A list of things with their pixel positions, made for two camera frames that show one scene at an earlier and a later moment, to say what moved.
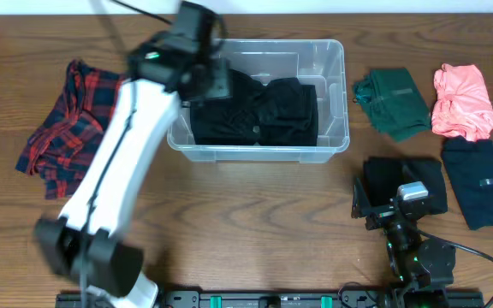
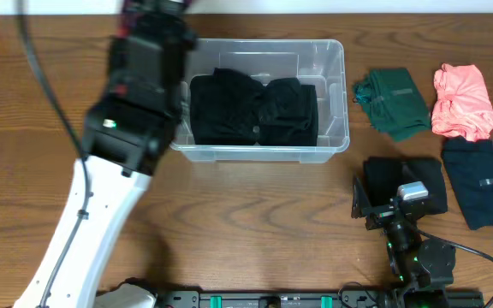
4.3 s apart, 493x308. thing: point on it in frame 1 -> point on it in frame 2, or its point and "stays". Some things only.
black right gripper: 362,208 stays
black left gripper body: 214,85 -> 151,11
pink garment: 462,105 stays
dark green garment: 392,103 stays
